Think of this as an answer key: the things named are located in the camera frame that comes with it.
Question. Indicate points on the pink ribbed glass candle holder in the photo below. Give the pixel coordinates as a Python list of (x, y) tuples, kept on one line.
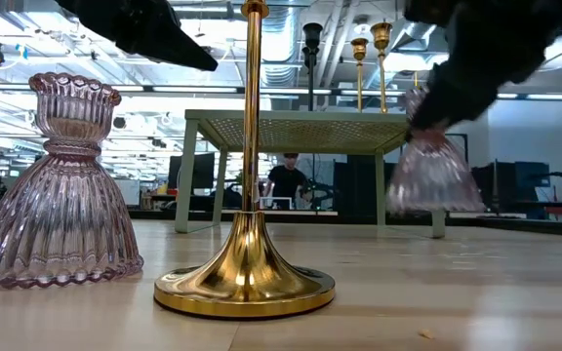
[(61, 219), (432, 180)]

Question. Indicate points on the silver ventilation duct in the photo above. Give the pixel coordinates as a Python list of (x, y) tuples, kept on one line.
[(281, 39)]

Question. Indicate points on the green perforated metal shelf riser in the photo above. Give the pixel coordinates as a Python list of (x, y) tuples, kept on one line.
[(300, 118)]

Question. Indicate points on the gold metal candlestick holder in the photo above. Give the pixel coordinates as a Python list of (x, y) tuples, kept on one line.
[(381, 31), (359, 46), (244, 273)]

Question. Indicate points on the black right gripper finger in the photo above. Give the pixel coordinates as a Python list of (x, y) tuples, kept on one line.
[(452, 97)]

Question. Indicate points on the dark computer monitor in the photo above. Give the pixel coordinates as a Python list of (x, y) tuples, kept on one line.
[(203, 170)]

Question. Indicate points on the person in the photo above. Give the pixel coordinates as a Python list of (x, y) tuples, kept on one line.
[(286, 183)]

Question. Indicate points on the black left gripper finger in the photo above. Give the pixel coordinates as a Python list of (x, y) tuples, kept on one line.
[(178, 51)]

